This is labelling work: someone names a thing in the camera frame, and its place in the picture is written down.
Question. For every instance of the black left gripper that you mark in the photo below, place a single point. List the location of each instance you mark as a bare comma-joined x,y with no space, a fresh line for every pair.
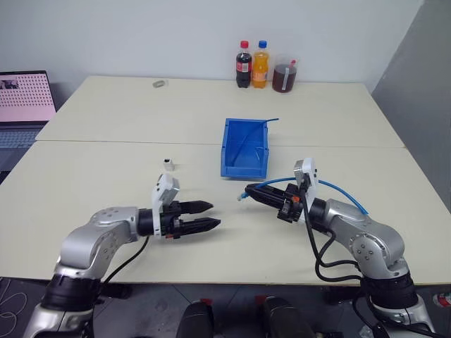
172,222

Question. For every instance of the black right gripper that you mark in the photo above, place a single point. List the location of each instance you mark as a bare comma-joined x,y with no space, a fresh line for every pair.
290,207

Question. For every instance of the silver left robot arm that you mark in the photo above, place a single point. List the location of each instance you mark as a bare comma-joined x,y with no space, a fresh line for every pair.
88,239

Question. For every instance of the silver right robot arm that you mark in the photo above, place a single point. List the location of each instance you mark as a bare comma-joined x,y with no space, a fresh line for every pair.
370,232

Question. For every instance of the blue plastic bin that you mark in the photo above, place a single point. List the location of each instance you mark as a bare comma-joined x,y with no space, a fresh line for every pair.
243,170

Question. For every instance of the white network coupler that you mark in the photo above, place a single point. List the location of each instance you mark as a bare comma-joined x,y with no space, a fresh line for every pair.
169,164

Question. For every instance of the dark rounded shape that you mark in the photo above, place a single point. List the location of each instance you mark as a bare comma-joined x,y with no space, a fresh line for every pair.
282,317
195,320

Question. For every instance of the clear cup with dark liquid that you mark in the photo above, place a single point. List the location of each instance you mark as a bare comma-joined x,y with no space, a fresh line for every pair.
283,79

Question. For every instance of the orange soda bottle blue cap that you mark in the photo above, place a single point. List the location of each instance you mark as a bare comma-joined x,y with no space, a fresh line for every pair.
260,70

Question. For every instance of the cola bottle red cap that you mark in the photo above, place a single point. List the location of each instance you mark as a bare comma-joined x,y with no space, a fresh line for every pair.
243,67

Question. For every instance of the clear tape roll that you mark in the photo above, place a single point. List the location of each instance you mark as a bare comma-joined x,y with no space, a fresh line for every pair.
154,84

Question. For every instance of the red white crumpled wrapper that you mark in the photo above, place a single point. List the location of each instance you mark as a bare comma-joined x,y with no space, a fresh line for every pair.
443,300

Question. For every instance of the open laptop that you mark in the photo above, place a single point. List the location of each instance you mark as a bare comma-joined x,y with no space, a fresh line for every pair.
24,95

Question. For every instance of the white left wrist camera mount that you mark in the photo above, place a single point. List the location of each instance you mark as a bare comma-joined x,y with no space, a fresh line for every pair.
165,188

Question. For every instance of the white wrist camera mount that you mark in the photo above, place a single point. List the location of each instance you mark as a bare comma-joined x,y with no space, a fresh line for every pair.
311,169
165,188

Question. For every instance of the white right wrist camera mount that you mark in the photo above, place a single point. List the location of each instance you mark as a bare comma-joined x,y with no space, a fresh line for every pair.
311,169

